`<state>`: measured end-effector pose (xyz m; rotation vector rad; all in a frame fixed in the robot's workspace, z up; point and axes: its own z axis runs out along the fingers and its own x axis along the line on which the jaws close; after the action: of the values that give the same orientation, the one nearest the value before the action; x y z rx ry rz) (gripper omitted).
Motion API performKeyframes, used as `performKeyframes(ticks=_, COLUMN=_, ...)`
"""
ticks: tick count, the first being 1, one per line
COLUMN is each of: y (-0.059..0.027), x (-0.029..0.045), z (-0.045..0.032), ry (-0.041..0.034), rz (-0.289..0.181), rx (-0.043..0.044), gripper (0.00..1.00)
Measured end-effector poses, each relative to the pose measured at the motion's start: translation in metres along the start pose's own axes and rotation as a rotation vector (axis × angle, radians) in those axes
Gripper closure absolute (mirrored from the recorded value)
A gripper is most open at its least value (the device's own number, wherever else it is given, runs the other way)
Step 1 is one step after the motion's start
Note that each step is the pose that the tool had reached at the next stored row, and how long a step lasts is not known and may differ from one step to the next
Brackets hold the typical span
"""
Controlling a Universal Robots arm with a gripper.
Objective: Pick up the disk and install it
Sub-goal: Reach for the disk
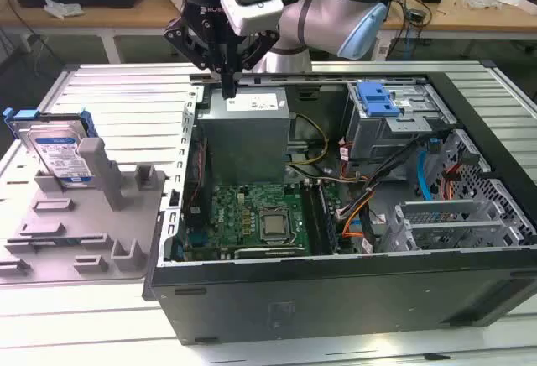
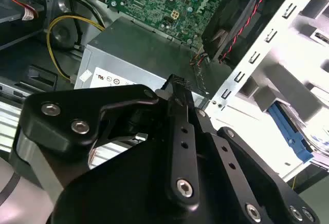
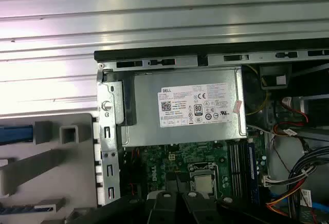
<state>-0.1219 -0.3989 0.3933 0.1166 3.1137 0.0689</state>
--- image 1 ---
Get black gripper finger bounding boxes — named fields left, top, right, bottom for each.
left=163, top=16, right=232, bottom=100
left=229, top=31, right=279, bottom=99

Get hard disk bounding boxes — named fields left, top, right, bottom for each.
left=2, top=107, right=100, bottom=190

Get blue wire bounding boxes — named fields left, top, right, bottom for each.
left=418, top=138, right=442, bottom=212

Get orange red power wire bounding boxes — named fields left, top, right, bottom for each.
left=440, top=163, right=461, bottom=212

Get metal disk bay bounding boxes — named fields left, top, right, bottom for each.
left=388, top=198, right=528, bottom=254

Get wooden desk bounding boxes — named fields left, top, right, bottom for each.
left=0, top=0, right=537, bottom=63

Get grey power supply unit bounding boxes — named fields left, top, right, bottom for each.
left=196, top=87, right=291, bottom=186

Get crumpled white paper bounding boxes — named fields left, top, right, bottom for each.
left=43, top=0, right=86, bottom=21

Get blue plastic cage latch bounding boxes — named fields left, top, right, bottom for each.
left=355, top=82, right=399, bottom=118

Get metal optical drive cage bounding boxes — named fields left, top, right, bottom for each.
left=340, top=81, right=459, bottom=166

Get green motherboard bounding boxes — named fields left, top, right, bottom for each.
left=182, top=180, right=352, bottom=260

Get black RAM slot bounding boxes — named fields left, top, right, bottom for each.
left=300, top=179, right=323, bottom=257

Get silver CPU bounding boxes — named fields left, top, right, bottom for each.
left=262, top=214, right=291, bottom=240

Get CPU socket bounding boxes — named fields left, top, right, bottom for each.
left=256, top=208, right=295, bottom=246

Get installed RAM stick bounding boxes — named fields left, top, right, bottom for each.
left=315, top=179, right=341, bottom=256

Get grey parts rack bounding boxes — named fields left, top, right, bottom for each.
left=0, top=137, right=169, bottom=286

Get black graphics card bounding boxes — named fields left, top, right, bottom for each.
left=232, top=246, right=308, bottom=260

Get RAM stick in rack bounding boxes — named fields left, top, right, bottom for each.
left=8, top=236, right=108, bottom=249

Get black PC case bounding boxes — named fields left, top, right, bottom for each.
left=141, top=70, right=537, bottom=347

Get yellow black wires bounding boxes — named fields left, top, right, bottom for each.
left=286, top=112, right=331, bottom=170

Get red fan wire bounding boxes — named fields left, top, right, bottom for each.
left=186, top=137, right=210, bottom=216

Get hanging blue cable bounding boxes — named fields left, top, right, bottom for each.
left=400, top=0, right=416, bottom=61

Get black cable bundle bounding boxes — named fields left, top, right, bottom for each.
left=337, top=128, right=452, bottom=221

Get multicolour wire bundle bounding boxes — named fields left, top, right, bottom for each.
left=335, top=185, right=374, bottom=221

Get orange flat wire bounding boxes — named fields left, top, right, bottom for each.
left=341, top=210, right=368, bottom=240

